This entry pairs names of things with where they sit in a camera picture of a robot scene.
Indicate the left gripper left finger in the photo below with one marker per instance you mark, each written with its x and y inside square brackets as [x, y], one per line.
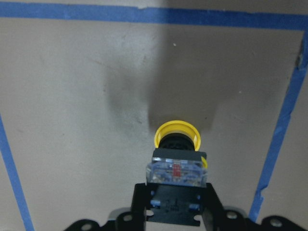
[135, 219]

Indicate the yellow push button switch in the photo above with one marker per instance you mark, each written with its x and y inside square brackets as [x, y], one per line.
[176, 174]

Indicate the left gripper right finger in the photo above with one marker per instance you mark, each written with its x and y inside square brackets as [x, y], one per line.
[215, 216]

